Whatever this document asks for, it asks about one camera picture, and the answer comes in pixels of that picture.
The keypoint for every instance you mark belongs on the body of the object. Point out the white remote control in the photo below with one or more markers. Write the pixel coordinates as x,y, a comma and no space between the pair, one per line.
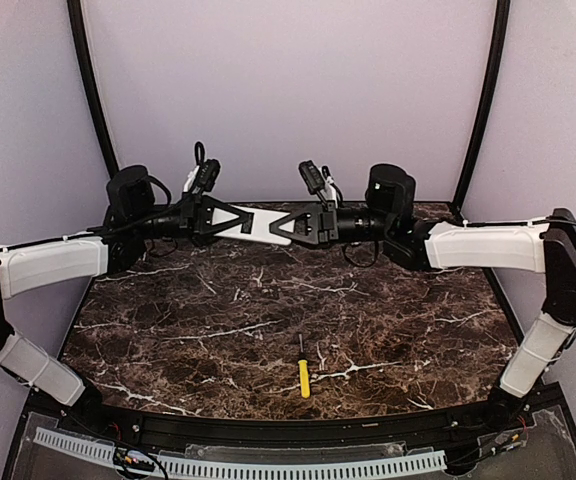
260,230

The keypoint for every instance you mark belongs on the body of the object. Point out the black front table rail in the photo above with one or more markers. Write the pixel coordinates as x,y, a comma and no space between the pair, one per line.
449,427

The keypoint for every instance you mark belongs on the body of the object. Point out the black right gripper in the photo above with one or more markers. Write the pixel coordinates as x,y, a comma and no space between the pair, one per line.
327,224

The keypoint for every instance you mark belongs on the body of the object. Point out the black frame post left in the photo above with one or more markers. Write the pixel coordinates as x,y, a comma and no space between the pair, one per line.
85,64

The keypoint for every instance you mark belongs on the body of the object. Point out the yellow handled screwdriver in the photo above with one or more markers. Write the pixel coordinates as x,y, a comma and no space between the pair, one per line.
304,381

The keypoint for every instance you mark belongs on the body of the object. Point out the black frame post right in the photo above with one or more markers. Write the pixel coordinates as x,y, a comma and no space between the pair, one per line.
489,83

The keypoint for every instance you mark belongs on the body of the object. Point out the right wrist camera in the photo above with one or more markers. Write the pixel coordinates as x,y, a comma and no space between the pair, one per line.
320,183

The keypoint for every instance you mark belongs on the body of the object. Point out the white slotted cable duct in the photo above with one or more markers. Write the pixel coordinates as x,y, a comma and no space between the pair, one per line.
203,462

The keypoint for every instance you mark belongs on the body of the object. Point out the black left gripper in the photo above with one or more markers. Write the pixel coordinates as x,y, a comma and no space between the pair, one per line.
190,216

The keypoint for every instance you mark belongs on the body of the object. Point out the black frame post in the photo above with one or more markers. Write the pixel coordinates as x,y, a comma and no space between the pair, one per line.
489,83
85,64

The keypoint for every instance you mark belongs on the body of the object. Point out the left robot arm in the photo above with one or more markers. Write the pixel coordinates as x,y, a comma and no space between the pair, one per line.
133,217

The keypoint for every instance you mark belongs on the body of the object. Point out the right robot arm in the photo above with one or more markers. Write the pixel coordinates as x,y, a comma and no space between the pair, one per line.
544,245

